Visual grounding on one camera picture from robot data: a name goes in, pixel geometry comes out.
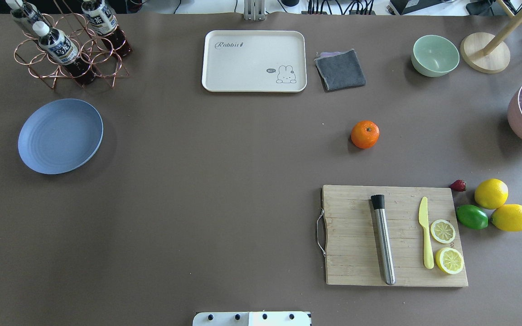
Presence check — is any orange fruit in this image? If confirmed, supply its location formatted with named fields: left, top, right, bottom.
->
left=350, top=120, right=380, bottom=149

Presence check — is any blue round plate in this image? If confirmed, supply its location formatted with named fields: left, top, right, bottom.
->
left=17, top=98, right=104, bottom=175

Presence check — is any cream rabbit tray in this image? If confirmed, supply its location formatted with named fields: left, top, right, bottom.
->
left=201, top=30, right=307, bottom=92

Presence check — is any grey folded cloth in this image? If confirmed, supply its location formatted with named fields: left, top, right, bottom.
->
left=314, top=49, right=367, bottom=91

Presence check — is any wooden cutting board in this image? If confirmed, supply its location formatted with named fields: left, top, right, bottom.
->
left=321, top=184, right=468, bottom=288

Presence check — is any steel muddler black tip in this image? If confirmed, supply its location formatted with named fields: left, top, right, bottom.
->
left=371, top=194, right=396, bottom=286

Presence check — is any yellow plastic knife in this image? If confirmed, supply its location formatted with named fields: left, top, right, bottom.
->
left=418, top=197, right=435, bottom=269

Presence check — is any lemon half upper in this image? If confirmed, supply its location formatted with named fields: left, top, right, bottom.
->
left=430, top=219, right=456, bottom=244

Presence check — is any lemon half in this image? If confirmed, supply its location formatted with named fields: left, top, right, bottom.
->
left=430, top=219, right=456, bottom=244
left=435, top=247, right=464, bottom=275

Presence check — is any small red strawberry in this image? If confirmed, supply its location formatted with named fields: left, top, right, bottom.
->
left=449, top=179, right=467, bottom=192

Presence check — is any green bowl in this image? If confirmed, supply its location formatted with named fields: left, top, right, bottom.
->
left=411, top=35, right=460, bottom=77

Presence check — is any lemon half lower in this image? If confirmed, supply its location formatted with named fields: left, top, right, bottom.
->
left=435, top=247, right=464, bottom=275

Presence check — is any tea bottle back right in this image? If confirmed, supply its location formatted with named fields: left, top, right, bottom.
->
left=81, top=0, right=132, bottom=58

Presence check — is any tea bottle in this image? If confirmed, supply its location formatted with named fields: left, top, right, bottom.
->
left=6, top=0, right=50, bottom=35
left=81, top=0, right=132, bottom=58
left=33, top=21, right=96, bottom=85

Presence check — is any green lime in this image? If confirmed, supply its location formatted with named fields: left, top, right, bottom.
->
left=456, top=204, right=489, bottom=230

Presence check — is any yellow lemon upper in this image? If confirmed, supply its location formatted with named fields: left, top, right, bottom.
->
left=474, top=179, right=509, bottom=209

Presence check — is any yellow lemon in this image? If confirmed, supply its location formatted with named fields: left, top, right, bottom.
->
left=491, top=204, right=522, bottom=232
left=474, top=179, right=509, bottom=209

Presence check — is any tea bottle front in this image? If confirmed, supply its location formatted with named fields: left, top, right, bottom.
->
left=33, top=21, right=96, bottom=85

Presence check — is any wooden cup tree stand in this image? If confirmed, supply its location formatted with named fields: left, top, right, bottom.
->
left=459, top=0, right=522, bottom=74

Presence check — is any yellow lemon lower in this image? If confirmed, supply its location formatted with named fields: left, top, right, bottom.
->
left=491, top=204, right=522, bottom=232

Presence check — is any tea bottle back left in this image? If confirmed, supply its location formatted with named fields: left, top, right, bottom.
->
left=6, top=0, right=50, bottom=35

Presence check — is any copper wire bottle rack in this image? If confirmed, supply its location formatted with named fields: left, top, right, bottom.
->
left=7, top=0, right=133, bottom=89

